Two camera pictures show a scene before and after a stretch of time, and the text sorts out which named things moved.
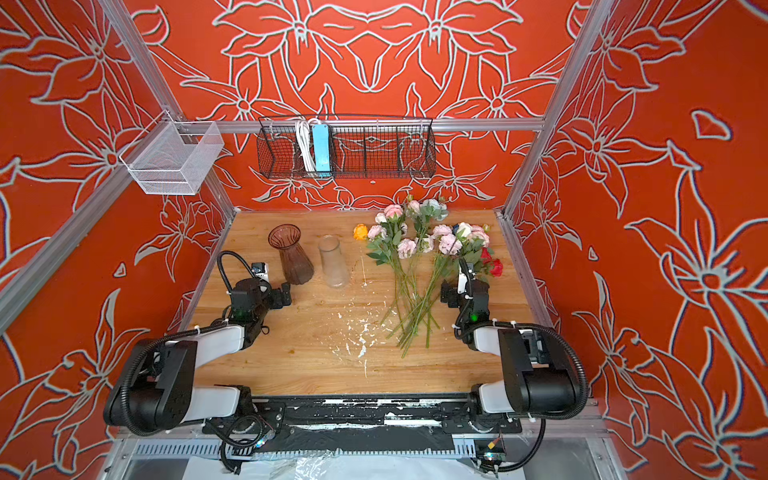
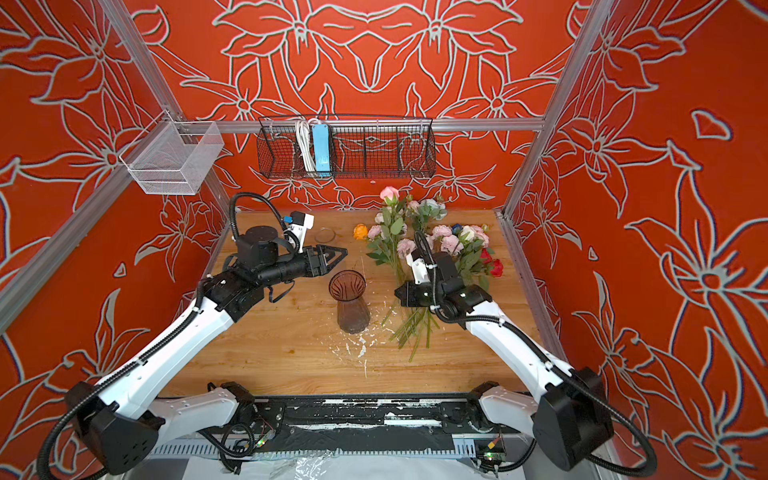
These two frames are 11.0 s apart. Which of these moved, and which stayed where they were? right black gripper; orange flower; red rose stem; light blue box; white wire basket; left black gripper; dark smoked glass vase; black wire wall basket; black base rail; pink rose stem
Moved: left black gripper; pink rose stem; dark smoked glass vase; right black gripper
Stayed: black wire wall basket; light blue box; orange flower; white wire basket; red rose stem; black base rail
